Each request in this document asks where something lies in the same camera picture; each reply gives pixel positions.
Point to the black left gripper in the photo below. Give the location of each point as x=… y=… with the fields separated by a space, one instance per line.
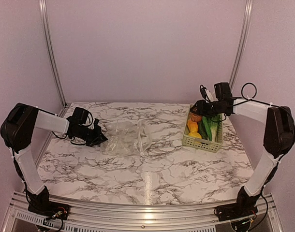
x=96 y=139

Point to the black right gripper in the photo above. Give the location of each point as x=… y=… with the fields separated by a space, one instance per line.
x=200 y=109

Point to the yellow orange fake corn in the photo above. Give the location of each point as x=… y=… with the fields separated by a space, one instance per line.
x=192 y=126

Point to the polka dot zip top bag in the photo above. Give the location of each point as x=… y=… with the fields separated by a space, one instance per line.
x=126 y=138

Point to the yellow fake fruit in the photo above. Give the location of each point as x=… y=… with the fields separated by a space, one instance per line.
x=195 y=135

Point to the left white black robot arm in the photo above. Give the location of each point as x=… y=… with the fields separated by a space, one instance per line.
x=17 y=131

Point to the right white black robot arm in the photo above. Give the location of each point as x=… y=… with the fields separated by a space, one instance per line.
x=279 y=138

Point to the pale green plastic basket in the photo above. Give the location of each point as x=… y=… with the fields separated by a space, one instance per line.
x=201 y=143

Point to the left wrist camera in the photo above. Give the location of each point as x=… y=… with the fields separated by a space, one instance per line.
x=95 y=125

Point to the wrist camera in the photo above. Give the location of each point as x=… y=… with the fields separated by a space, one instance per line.
x=95 y=125
x=206 y=94

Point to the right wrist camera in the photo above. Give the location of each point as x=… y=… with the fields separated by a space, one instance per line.
x=206 y=94

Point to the front aluminium rail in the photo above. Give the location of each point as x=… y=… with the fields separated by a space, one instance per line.
x=108 y=217

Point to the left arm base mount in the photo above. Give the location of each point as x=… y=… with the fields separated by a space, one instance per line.
x=51 y=209

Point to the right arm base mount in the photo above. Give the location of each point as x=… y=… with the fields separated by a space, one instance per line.
x=234 y=211

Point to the right aluminium frame post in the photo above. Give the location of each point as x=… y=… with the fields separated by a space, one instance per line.
x=242 y=41

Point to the aluminium frame post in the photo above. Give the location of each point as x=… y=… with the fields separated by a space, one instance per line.
x=242 y=41
x=50 y=50

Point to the left aluminium frame post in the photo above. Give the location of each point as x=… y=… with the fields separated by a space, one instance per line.
x=50 y=50

